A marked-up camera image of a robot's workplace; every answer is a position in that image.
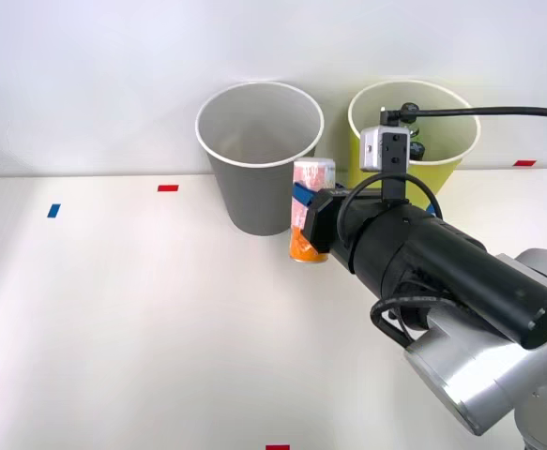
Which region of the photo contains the grey plastic waste bin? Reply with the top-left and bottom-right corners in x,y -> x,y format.
194,81 -> 326,237

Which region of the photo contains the yellow-green plastic waste bin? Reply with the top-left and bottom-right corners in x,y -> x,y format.
346,80 -> 482,215

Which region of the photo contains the orange and white drink can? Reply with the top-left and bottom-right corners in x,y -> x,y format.
289,157 -> 338,263

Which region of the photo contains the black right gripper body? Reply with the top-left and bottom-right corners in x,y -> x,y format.
300,186 -> 364,274

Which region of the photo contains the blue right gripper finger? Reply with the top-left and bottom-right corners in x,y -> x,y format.
293,182 -> 324,208

